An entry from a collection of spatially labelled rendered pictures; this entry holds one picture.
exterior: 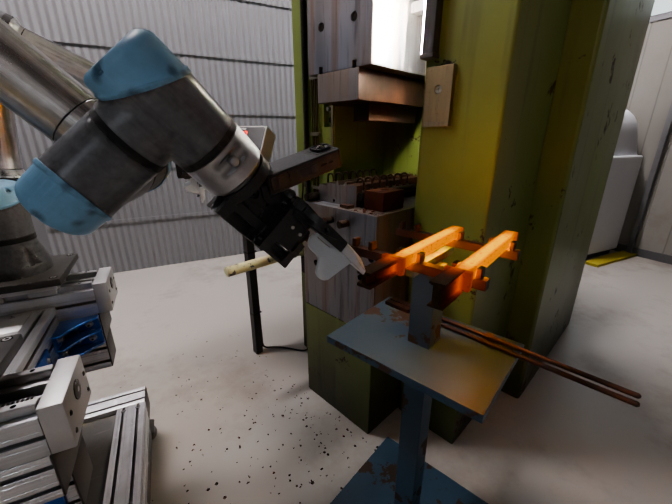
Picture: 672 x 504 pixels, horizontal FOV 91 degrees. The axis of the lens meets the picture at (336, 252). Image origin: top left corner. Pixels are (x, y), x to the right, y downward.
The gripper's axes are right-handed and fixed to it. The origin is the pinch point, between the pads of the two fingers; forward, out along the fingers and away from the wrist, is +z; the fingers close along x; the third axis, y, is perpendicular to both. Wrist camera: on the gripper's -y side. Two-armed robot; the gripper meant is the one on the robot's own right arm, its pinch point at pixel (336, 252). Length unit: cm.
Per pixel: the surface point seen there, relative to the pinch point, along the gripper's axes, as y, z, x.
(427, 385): 7.4, 36.1, 9.1
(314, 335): 20, 79, -61
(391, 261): -6.2, 11.8, 0.8
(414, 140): -76, 57, -65
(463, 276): -10.4, 15.2, 12.2
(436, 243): -18.6, 25.0, -2.3
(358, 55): -60, 5, -53
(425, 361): 3.3, 40.5, 3.9
